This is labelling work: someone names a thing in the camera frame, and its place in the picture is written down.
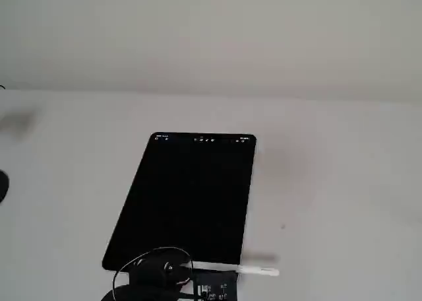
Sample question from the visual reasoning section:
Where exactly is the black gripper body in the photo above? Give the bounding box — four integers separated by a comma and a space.
125, 250, 195, 294

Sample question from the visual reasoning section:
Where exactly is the white stylus pencil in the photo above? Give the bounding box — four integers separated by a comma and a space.
190, 260, 281, 277

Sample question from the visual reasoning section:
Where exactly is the black screen silver tablet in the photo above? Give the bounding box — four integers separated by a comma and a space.
101, 132, 257, 273

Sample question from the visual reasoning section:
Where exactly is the black round object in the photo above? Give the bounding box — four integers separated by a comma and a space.
0, 170, 11, 205

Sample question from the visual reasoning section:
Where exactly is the thin black looped cable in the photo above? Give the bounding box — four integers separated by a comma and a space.
111, 246, 193, 301

